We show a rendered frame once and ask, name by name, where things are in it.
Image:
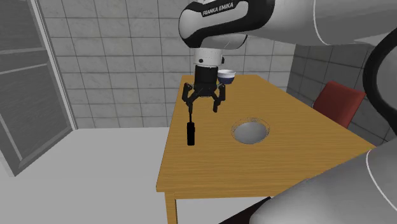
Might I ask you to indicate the grey panelled door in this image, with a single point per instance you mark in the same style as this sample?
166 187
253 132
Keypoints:
29 93

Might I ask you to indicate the blue and white bowl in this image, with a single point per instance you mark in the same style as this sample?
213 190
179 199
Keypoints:
227 77

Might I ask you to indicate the grey bowl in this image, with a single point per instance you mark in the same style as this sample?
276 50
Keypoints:
250 132

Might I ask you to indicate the black slim utensil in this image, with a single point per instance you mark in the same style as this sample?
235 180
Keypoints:
190 135

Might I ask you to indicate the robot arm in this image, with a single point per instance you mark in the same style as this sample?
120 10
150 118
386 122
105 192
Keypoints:
310 18

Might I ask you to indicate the wooden table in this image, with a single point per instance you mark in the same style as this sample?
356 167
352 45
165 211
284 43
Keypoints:
279 167

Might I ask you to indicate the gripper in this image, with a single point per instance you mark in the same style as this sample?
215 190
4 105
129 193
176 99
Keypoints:
206 79

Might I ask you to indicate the red chair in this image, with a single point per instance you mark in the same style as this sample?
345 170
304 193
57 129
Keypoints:
338 104

